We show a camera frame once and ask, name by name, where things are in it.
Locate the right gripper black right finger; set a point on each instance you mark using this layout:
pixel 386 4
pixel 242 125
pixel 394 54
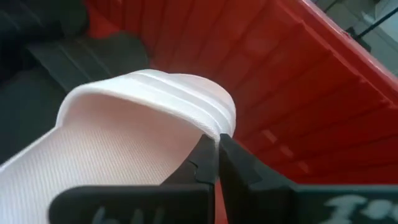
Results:
pixel 264 202

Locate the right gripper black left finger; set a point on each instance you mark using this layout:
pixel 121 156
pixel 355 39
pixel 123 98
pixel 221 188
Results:
pixel 140 205

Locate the red plastic ribbed bin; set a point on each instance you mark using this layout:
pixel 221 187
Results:
pixel 311 109

